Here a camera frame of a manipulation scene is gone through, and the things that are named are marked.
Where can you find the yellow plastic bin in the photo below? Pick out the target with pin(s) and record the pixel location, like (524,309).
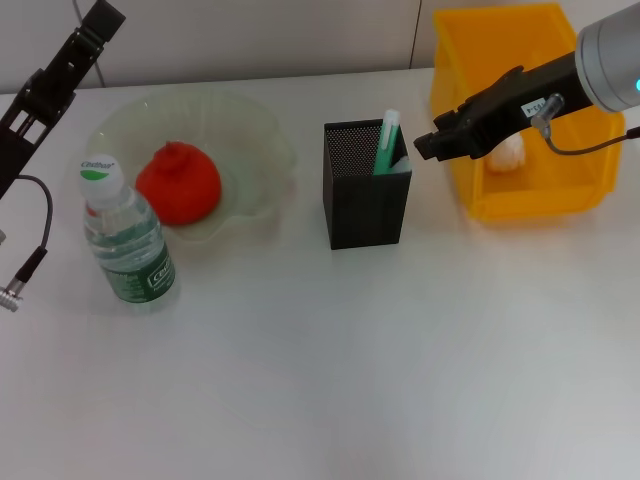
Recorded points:
(500,45)

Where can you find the red-orange fruit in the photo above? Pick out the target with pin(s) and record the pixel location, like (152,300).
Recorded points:
(180,185)

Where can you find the white paper ball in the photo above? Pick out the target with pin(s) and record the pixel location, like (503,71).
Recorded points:
(507,156)

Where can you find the clear water bottle green label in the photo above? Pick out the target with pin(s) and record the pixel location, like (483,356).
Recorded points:
(130,240)

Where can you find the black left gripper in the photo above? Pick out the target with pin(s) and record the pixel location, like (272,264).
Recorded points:
(20,145)

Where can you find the black mesh pen holder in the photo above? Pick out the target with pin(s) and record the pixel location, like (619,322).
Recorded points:
(360,215)

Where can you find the green pen white tip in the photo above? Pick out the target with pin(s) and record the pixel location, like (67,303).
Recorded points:
(387,145)

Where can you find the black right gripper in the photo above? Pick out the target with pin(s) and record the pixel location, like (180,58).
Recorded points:
(520,105)

